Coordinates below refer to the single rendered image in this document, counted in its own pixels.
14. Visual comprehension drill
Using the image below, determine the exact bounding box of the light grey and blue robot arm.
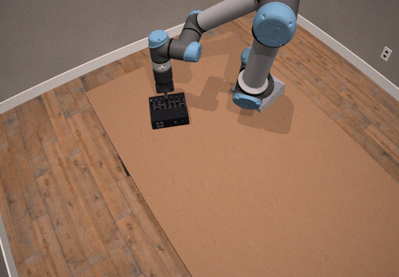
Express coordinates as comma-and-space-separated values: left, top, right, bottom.
148, 0, 300, 110

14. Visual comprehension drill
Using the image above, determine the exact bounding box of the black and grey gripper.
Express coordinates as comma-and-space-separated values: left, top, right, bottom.
152, 59, 174, 98

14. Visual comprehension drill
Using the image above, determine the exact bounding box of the black lighting desk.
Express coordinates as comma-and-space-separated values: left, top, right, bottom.
149, 92, 189, 129

